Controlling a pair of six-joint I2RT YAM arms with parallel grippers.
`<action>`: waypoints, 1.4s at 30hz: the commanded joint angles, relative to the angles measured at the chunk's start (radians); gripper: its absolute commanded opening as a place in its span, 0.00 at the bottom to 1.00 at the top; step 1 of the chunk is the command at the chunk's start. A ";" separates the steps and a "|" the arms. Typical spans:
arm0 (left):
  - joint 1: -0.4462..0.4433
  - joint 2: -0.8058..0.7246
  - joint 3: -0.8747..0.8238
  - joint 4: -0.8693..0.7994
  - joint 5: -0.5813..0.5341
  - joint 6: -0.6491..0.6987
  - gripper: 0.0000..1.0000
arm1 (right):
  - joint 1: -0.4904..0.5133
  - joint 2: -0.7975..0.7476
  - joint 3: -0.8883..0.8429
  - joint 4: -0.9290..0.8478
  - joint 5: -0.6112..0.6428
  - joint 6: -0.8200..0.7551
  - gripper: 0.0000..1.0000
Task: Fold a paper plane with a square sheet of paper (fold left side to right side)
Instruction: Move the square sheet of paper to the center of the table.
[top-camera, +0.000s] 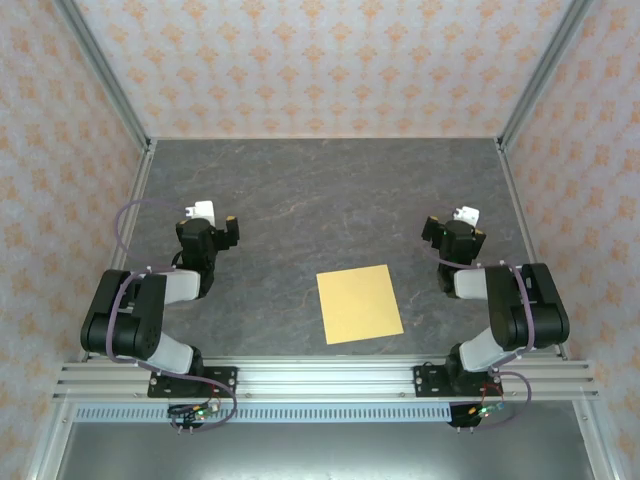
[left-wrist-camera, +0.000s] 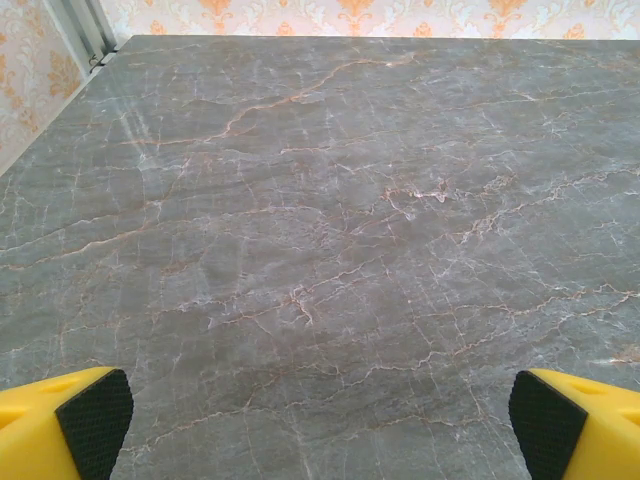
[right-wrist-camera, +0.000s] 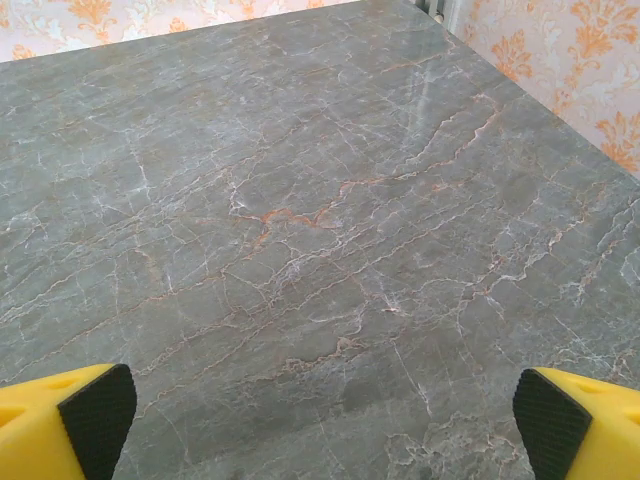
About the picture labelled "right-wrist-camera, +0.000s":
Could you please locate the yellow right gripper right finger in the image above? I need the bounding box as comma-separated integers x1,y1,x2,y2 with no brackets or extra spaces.
513,366,640,480

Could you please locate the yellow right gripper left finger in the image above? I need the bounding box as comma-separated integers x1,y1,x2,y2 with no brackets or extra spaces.
0,363,139,480

